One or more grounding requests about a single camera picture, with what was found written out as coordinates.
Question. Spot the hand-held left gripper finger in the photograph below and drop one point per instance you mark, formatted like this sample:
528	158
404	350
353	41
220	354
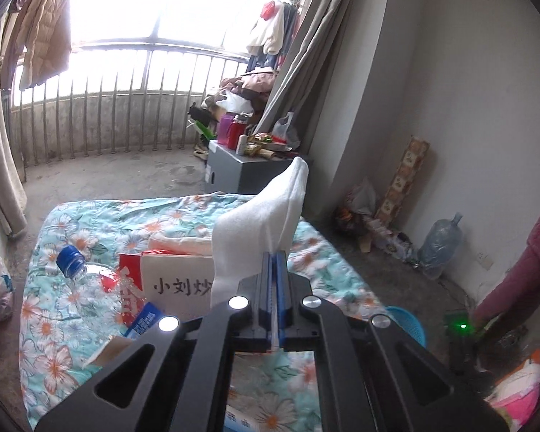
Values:
269	288
280	288

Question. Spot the blue plastic basket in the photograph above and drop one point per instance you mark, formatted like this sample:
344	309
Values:
409	324

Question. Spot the white sock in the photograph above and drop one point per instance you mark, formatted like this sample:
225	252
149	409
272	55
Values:
261	216

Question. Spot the red and white paper bag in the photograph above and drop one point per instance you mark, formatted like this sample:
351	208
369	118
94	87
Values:
175	279

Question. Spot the beige cardboard piece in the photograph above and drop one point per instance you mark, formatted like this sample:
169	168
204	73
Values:
112	351

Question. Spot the clear plastic bottle blue cap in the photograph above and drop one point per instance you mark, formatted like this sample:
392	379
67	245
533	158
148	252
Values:
94	288

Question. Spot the person's right forearm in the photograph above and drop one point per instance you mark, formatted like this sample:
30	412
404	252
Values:
522	270

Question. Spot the pink and white bag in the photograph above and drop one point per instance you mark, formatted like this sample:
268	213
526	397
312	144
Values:
517	387

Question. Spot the pink and white folded cloth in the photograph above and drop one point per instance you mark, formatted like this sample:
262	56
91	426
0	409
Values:
180	245

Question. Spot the large clear water jug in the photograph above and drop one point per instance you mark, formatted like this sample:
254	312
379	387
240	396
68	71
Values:
438	243

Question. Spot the crumpled translucent plastic bag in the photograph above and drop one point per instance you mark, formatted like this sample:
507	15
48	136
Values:
357	202

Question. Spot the grey cabinet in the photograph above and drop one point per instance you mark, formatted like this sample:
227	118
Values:
247	173

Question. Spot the printed cardboard box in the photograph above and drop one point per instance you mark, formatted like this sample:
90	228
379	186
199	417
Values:
389	238

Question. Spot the blue and white carton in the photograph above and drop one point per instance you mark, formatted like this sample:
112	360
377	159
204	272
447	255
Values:
144	319

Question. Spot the pile of snack wrappers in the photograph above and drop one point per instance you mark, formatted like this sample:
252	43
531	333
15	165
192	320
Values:
265	146

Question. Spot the small white bottle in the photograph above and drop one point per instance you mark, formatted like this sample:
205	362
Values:
241	145

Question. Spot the red bottle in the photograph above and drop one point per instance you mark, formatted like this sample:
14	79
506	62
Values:
237	132

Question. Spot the clear plastic bag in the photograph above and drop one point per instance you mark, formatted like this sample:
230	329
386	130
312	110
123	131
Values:
285	128

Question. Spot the patterned wrapped roll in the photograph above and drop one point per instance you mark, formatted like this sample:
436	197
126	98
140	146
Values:
405	175

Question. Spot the floral teal blanket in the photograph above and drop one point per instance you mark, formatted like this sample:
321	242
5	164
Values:
85	225

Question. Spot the pile of clothes and bags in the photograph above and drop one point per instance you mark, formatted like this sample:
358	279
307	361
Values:
234	94

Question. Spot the grey-beige curtain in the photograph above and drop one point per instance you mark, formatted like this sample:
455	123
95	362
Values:
324	54

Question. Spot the white hanging garment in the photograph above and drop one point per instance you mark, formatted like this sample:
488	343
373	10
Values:
267	31

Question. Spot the metal window railing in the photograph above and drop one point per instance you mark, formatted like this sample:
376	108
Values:
171	47

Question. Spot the beige curtain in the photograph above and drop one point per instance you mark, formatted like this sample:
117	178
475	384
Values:
0	166

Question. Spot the beige hanging jacket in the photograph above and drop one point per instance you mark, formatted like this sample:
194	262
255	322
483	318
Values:
45	31

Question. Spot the wall socket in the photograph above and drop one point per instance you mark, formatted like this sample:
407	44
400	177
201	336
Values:
486	259

